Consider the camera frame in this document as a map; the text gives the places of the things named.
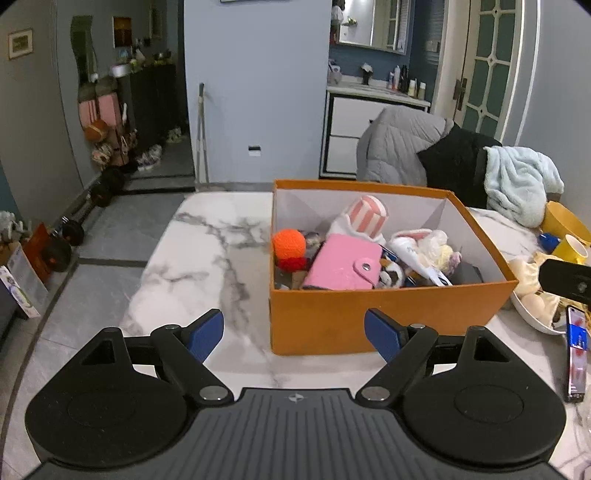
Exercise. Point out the white dog plush toy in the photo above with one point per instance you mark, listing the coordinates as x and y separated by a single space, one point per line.
364 214

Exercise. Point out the black dumbbell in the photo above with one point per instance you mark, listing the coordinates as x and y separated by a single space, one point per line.
57 256

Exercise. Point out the dark grey square box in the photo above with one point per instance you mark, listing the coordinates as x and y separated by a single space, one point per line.
468 274

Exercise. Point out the steamed bun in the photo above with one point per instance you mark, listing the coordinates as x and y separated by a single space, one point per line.
521 272

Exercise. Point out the black tissue holder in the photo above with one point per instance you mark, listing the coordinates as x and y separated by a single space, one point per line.
367 74

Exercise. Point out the white printed carton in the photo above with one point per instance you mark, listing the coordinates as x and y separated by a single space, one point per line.
18 286

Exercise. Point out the row of toiletry bottles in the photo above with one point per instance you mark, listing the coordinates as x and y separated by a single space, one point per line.
404 79

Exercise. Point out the white pump bottle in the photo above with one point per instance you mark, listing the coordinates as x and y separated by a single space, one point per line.
333 73

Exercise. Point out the orange floor carton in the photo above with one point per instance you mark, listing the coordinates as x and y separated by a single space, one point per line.
37 251

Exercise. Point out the black cabinet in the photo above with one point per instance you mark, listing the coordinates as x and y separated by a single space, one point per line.
147 106

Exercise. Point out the brown cardboard blocks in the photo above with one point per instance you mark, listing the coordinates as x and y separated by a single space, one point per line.
295 279

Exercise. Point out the black jacket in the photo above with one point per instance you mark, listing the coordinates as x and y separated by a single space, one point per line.
457 157

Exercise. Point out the white lotion tube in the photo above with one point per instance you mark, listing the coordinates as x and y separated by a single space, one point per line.
418 261

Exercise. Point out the light blue fleece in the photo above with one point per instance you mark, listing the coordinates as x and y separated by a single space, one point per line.
517 180

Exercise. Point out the small pleated bun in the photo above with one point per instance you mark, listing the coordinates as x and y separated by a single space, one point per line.
553 308

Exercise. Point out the orange basketball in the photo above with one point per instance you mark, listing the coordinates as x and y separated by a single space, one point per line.
96 131

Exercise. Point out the small framed wall picture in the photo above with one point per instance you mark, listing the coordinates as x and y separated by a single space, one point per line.
21 44

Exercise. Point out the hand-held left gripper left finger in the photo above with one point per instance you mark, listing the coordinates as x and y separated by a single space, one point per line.
205 337

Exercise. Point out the white purple sneaker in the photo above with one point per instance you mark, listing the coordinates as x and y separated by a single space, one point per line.
147 161

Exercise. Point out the black barbell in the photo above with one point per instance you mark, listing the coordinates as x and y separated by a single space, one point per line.
108 187

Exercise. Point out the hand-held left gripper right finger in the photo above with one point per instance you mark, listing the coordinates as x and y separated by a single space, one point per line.
381 334

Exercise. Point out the white vanity cabinet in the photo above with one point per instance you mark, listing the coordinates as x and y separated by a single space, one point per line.
344 120

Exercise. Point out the patterned ball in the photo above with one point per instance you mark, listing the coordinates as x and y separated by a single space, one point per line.
101 152

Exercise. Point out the pink snap wallet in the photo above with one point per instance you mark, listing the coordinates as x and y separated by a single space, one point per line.
339 267

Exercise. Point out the yellow bowl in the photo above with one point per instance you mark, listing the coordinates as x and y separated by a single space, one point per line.
561 221

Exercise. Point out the white crumpled bag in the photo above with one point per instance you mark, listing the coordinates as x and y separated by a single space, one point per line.
8 226

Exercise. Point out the grey puffer jacket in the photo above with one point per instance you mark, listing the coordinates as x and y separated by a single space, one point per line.
392 138

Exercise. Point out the red panda plush toy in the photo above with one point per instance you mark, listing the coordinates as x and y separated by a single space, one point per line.
392 276

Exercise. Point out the broom and dustpan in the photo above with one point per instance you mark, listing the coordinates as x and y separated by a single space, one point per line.
201 134

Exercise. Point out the crocheted white bunny bag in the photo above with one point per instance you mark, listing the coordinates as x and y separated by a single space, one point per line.
438 247

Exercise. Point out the grey round tin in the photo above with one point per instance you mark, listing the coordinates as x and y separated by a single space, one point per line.
121 69

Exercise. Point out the orange cardboard box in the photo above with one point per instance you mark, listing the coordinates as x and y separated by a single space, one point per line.
369 314

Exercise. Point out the glass-paned door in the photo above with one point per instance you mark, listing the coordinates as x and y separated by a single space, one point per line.
489 69

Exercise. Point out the yellow mug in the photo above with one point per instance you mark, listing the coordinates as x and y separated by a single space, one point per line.
569 251

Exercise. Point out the dark brown ball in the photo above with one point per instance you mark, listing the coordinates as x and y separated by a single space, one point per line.
85 92
106 84

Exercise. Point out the white food bowl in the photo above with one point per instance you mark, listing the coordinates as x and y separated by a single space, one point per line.
531 321

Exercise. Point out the black smartphone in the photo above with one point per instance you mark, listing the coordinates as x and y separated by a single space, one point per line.
577 360

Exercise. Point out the pink yoga block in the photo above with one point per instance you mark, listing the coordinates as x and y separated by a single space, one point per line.
108 106
87 113

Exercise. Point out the wavy wall mirror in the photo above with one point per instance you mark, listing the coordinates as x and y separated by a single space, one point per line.
83 46

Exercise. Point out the dark orange wall picture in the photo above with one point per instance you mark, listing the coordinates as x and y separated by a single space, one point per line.
122 31

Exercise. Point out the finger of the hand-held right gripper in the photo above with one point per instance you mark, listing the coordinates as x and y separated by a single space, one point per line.
565 281

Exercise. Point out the crocheted orange fruit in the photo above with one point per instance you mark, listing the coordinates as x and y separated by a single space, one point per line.
288 244

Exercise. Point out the wall mirror cabinet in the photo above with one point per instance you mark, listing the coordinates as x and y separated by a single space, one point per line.
364 23

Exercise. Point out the small blue cup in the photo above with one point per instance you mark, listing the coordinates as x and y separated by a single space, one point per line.
547 242

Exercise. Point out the beige shoe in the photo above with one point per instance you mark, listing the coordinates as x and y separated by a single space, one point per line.
174 135

